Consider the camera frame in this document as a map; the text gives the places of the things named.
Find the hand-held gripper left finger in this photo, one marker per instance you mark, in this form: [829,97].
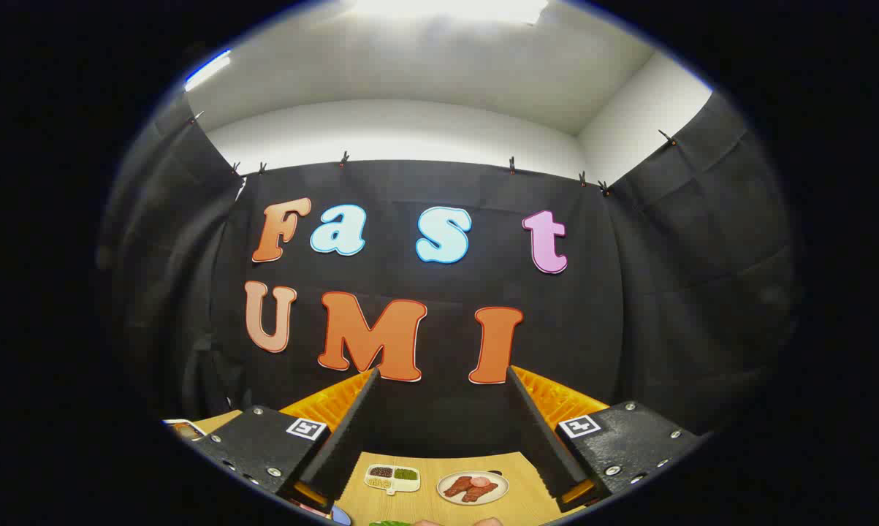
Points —
[351,427]

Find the brown meat slice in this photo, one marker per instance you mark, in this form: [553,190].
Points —
[481,492]
[455,487]

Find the pile of dark beans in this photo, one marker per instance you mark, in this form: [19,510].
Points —
[381,472]

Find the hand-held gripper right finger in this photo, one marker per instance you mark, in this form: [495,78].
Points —
[534,431]

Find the white divided dish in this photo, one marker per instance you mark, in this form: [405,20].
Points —
[393,485]

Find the blue plate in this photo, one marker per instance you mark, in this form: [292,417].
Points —
[341,516]

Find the white oval plate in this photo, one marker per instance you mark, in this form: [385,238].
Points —
[450,500]

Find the pile of green beans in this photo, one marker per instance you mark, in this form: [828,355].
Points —
[405,474]

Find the ceiling light panel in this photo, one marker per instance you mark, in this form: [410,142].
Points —
[207,71]
[446,9]

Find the white toaster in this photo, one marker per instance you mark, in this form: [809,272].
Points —
[183,429]

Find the green lettuce leaf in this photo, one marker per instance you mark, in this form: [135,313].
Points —
[392,523]

